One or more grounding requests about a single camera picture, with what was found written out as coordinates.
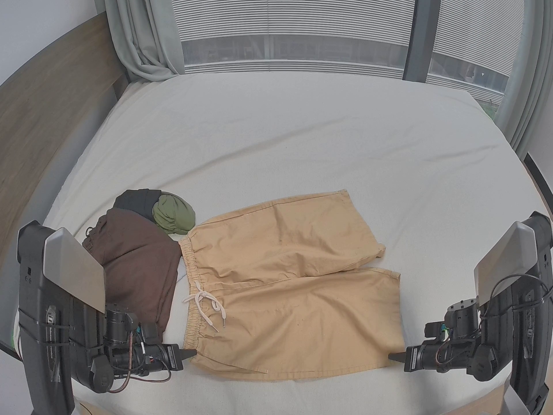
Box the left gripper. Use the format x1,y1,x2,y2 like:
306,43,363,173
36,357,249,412
148,343,196,373

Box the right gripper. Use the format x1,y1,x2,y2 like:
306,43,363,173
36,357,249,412
387,343,446,373

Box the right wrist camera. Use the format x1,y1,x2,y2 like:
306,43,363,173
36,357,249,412
425,322,448,343

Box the grey-green curtain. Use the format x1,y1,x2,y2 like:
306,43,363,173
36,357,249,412
493,0,553,159
91,0,186,82

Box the black garment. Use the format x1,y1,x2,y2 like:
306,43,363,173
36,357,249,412
114,189,162,224

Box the window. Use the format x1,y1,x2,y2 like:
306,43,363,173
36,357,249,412
166,0,527,108

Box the tan shorts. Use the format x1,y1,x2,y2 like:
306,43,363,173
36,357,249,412
178,188,405,383

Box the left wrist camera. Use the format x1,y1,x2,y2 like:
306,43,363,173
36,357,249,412
138,322,159,345

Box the bed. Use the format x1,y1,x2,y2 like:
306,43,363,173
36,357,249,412
0,12,553,415

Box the green garment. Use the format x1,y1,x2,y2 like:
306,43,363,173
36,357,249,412
152,192,196,236

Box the brown shorts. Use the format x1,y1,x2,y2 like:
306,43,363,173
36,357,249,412
82,208,182,337

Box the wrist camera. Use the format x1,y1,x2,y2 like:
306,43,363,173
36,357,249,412
138,322,159,345
425,322,448,343

